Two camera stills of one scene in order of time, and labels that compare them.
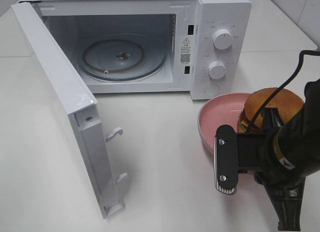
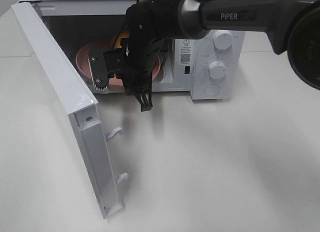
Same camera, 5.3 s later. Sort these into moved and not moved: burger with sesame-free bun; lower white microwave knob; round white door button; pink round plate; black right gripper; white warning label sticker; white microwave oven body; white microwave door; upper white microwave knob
Moved: burger with sesame-free bun; black right gripper; pink round plate
Not moved: white warning label sticker; white microwave door; upper white microwave knob; white microwave oven body; lower white microwave knob; round white door button
